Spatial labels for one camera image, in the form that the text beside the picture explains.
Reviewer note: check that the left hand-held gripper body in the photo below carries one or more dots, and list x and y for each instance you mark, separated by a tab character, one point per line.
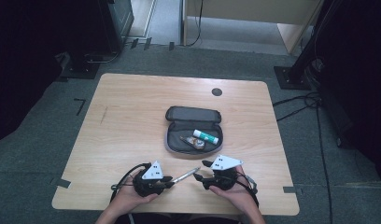
149	182

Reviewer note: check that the silver pen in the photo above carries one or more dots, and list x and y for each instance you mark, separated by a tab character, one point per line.
187	174

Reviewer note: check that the person's right hand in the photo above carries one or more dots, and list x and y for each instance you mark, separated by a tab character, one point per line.
238	194

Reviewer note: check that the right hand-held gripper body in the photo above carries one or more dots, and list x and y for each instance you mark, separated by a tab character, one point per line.
222	179

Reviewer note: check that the small brown clear item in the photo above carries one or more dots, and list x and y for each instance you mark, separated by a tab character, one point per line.
194	143

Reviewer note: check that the black metal stand base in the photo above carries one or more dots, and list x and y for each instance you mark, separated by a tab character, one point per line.
81	70
289	77

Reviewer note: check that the grey tape strip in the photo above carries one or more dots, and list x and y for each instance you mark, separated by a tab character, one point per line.
61	183

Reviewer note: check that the black cabinet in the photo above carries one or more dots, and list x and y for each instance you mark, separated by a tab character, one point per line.
117	25

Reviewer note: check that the person's left hand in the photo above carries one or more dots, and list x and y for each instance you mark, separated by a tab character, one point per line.
129	196

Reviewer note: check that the white and green glue stick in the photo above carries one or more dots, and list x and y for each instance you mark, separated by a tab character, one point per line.
205	137

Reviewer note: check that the grey zip pencil case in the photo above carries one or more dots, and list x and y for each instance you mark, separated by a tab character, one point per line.
185	144

